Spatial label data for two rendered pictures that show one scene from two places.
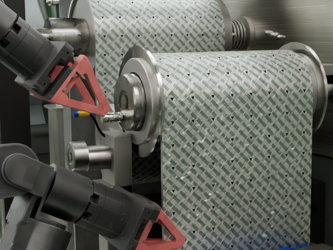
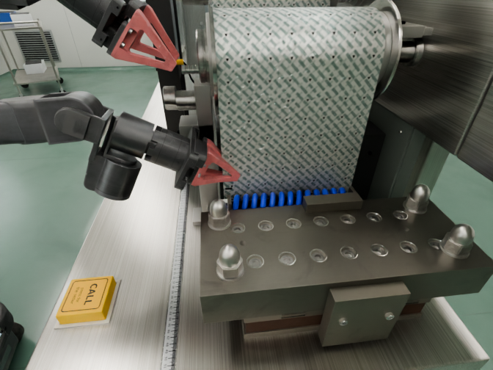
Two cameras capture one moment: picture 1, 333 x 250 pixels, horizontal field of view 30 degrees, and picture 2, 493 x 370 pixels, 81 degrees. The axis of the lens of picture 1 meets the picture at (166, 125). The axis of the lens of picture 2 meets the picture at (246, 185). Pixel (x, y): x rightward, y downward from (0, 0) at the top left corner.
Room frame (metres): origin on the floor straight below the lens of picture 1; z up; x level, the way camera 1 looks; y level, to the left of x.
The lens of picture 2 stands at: (0.39, -0.17, 1.34)
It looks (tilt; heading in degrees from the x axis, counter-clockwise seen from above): 35 degrees down; 19
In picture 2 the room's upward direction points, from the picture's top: straight up
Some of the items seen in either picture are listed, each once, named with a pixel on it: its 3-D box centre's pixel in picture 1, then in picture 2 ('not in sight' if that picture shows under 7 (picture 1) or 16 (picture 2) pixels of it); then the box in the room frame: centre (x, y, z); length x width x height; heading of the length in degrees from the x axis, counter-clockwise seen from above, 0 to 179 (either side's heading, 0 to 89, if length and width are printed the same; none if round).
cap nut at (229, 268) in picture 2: not in sight; (229, 258); (0.62, -0.06, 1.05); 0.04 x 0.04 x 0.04
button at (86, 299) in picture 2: not in sight; (88, 298); (0.58, 0.18, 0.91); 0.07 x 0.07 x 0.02; 26
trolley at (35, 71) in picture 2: not in sight; (29, 55); (3.50, 4.09, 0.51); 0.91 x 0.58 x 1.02; 50
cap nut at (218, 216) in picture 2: not in sight; (218, 211); (0.70, -0.01, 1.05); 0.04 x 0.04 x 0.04
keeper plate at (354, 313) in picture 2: not in sight; (361, 316); (0.65, -0.24, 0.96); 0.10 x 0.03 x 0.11; 116
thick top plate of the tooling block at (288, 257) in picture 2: not in sight; (331, 249); (0.73, -0.19, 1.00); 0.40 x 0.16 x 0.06; 116
